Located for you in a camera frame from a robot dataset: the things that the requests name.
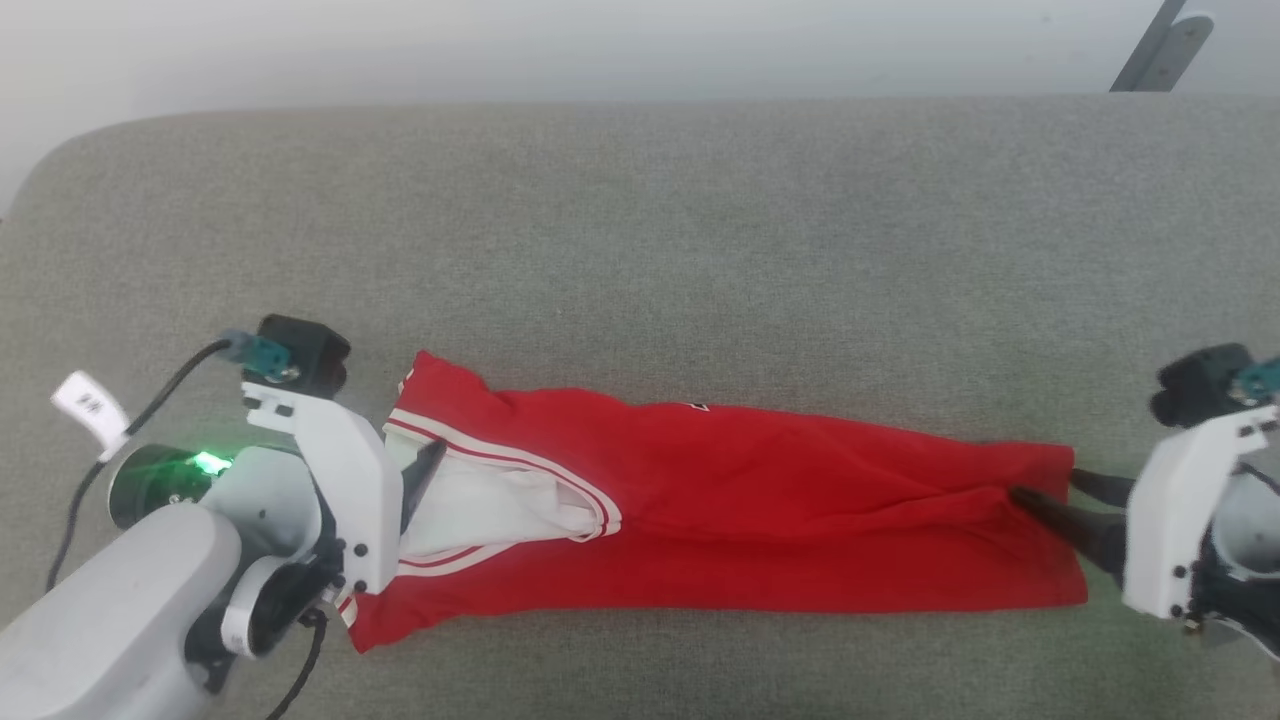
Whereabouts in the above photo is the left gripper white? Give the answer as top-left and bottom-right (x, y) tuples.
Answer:
(243, 385), (448, 598)

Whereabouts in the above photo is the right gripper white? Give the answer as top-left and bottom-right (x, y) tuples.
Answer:
(1010, 405), (1280, 621)

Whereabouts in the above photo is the red white basketball jersey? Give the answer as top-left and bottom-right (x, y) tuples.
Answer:
(340, 350), (1091, 653)

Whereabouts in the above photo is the grey rounded mounting plate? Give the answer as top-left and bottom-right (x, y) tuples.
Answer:
(1140, 12), (1216, 93)

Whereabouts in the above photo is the grey slanted metal bar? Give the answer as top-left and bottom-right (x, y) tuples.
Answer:
(1110, 0), (1186, 93)

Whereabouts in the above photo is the thin black cable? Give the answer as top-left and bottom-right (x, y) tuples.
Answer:
(265, 610), (331, 720)
(45, 340), (236, 591)

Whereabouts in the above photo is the white paper cable label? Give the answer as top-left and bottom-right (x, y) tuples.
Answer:
(52, 370), (131, 461)

